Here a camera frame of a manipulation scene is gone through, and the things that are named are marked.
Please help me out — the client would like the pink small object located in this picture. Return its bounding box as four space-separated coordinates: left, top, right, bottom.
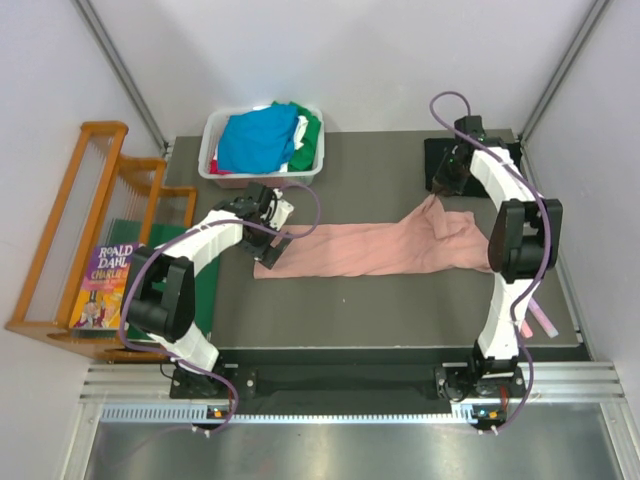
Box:
520 298 559 339

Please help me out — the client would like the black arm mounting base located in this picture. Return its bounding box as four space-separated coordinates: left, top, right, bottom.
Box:
168 349 526 404

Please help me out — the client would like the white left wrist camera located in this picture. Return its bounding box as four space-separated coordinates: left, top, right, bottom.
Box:
267 188 294 231

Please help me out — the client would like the blue t shirt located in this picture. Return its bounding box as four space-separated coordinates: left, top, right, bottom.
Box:
217 104 298 174

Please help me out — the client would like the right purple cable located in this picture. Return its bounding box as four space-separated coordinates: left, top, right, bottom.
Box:
428 90 554 434

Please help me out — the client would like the white plastic laundry basket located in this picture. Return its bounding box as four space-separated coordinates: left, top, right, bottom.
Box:
197 102 325 189

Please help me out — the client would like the wooden rack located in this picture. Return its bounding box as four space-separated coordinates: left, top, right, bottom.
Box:
5 121 198 363

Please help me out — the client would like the red t shirt in basket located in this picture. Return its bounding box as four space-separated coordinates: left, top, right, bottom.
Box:
209 157 231 175

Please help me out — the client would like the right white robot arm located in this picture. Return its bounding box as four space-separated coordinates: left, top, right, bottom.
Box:
431 114 563 402

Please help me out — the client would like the pink t shirt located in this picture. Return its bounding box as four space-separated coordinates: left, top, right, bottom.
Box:
253 195 491 280

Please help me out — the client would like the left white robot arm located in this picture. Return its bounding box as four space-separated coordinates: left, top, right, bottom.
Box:
120 182 294 397

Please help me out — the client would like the green t shirt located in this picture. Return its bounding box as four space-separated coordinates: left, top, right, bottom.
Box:
289 102 322 172

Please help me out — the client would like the green book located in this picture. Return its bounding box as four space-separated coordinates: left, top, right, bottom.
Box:
106 218 220 340

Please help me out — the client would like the folded black t shirt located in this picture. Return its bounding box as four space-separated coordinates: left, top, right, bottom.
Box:
424 138 522 198

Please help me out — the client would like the Roald Dahl book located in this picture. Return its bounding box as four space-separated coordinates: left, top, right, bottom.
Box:
69 242 141 331

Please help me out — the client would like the grey slotted cable duct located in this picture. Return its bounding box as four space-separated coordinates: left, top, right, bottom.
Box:
100 404 498 425

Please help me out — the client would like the white t shirt in basket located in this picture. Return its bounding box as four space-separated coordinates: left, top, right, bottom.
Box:
279 115 312 172

